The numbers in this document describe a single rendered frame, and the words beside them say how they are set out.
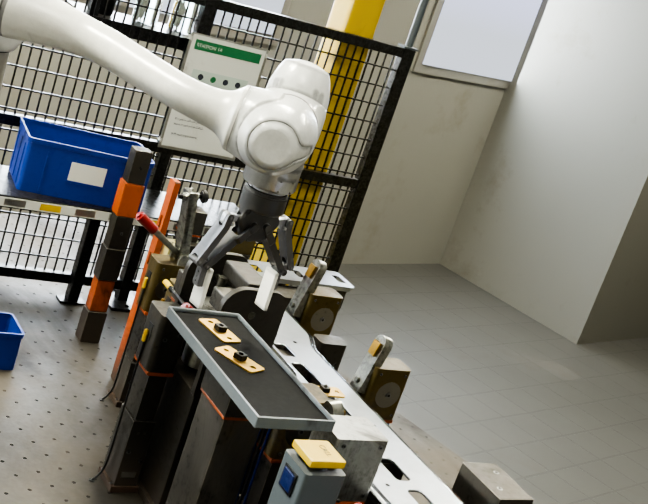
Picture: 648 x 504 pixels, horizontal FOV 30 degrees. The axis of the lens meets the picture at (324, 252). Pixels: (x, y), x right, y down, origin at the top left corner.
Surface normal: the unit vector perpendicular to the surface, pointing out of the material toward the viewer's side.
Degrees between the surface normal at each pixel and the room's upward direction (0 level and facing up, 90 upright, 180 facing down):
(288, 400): 0
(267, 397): 0
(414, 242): 90
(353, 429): 0
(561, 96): 90
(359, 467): 90
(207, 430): 90
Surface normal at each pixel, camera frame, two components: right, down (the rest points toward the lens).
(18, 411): 0.32, -0.91
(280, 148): 0.05, 0.33
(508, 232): -0.67, 0.00
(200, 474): -0.83, -0.12
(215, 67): 0.46, 0.40
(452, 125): 0.67, 0.42
